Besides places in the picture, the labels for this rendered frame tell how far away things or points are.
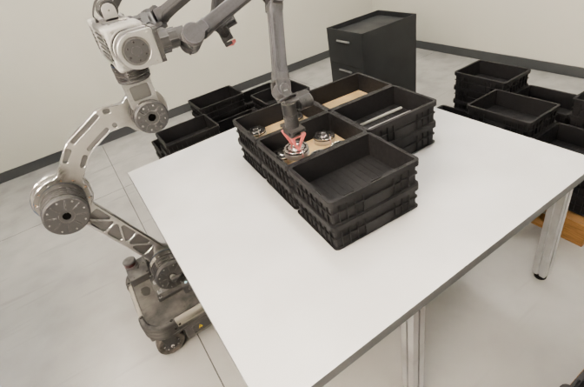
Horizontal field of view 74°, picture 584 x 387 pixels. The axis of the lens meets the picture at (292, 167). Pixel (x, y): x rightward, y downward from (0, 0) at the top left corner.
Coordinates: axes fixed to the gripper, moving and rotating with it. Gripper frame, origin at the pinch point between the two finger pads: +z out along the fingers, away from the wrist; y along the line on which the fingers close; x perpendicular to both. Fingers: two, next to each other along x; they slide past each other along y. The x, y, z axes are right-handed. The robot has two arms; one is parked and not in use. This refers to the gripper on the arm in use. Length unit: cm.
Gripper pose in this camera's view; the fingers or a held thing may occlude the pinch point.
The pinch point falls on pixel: (295, 145)
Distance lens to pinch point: 160.1
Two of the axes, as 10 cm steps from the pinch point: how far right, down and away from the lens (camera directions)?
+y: -4.8, -4.3, 7.6
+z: 1.5, 8.2, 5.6
